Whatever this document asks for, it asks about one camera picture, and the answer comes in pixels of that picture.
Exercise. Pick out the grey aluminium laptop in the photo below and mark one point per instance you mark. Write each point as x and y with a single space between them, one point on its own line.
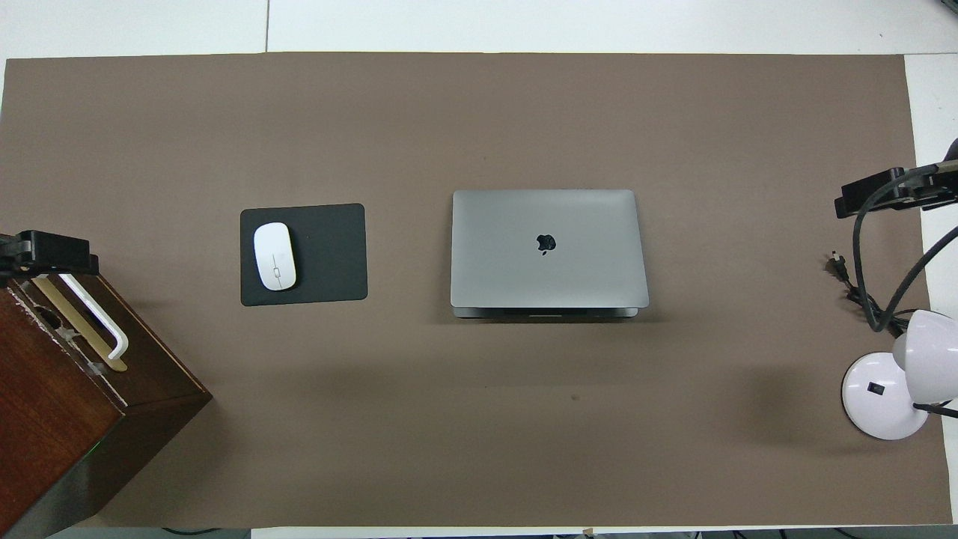
546 262

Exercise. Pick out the dark brown wooden box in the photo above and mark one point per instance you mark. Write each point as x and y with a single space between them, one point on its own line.
60 404

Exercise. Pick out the white desk lamp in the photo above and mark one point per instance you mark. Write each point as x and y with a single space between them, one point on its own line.
872 397

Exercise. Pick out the white computer mouse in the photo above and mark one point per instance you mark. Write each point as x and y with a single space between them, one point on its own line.
275 256

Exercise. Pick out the brown table mat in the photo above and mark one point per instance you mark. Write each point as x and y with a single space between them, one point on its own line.
299 127

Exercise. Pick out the black mouse pad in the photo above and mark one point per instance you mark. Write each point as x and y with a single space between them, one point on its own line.
329 254

